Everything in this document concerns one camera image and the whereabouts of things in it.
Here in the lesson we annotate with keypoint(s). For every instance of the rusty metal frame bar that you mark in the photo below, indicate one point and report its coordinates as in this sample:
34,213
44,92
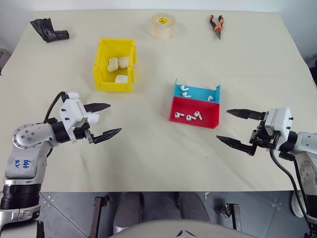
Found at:
99,215
234,215

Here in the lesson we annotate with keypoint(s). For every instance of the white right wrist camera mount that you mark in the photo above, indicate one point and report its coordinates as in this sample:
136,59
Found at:
278,120

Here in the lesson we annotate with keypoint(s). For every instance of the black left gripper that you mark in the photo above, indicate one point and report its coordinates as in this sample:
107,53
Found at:
81,132

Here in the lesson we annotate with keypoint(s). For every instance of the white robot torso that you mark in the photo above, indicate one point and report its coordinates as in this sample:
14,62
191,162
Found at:
173,229

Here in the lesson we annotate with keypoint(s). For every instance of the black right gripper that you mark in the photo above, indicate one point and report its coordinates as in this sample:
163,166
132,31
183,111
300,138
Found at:
261,138

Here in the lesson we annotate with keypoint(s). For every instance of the yellow plastic bin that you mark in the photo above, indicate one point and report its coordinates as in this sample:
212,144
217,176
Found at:
100,74

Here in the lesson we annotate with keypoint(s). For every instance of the dark background object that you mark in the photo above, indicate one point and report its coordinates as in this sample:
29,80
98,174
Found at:
312,69

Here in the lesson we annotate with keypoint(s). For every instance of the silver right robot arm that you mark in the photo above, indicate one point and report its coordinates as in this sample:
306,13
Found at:
307,151

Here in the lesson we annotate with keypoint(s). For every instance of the orange black pliers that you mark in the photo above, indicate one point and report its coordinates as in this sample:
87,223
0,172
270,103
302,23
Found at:
218,28

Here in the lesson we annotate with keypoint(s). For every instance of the teal plastic tray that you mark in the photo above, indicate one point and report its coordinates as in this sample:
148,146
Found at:
198,93

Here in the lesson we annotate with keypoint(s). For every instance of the red plastic tray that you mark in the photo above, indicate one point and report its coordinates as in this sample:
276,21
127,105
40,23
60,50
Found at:
195,124

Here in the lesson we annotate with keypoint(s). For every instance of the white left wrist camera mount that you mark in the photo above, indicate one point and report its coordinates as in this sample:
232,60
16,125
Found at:
73,109

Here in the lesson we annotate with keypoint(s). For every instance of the translucent tape roll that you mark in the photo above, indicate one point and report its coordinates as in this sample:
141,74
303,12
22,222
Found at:
162,28

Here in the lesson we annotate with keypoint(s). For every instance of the black ribbed plastic piece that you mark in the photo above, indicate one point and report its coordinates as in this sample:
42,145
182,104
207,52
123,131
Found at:
48,31

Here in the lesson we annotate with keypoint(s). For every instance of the white rounded object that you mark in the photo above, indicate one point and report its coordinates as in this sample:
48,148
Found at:
297,205

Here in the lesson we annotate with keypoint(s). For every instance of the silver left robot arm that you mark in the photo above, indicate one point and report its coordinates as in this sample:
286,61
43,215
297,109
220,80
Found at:
27,138

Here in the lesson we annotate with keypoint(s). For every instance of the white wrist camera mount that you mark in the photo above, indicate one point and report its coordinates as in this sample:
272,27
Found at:
278,120
73,109

